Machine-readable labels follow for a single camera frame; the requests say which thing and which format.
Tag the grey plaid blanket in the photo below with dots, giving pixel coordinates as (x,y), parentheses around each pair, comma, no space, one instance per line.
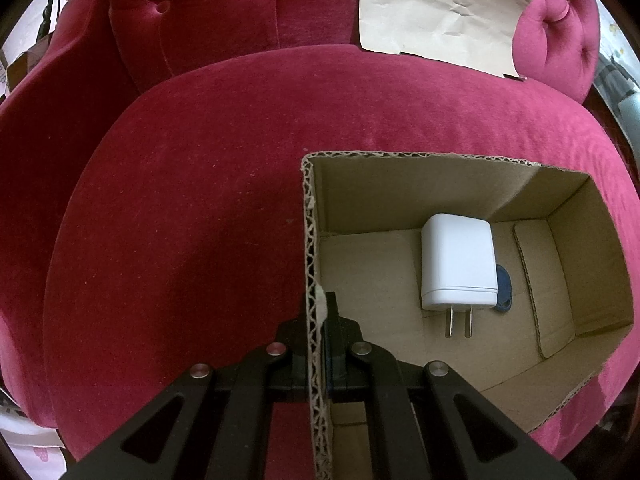
(607,75)

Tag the blue key fob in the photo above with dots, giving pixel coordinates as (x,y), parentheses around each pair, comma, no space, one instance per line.
(502,290)

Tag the red velvet tufted sofa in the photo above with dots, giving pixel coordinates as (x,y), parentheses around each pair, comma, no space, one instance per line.
(200,210)

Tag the lilac printed cloth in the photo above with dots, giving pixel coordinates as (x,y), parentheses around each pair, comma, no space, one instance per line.
(30,447)

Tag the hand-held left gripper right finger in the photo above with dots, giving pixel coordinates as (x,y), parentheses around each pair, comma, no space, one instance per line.
(336,355)

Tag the flat cardboard sheet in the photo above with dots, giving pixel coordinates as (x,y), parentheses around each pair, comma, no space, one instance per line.
(440,10)

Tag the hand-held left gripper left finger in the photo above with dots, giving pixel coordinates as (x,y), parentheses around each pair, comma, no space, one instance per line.
(292,355)

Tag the large white charger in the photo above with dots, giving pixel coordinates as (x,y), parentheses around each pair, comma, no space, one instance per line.
(457,265)

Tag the cardboard box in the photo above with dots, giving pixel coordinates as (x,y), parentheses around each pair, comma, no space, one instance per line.
(575,260)

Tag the brown cardboard carton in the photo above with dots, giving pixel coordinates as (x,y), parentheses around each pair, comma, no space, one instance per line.
(25,67)

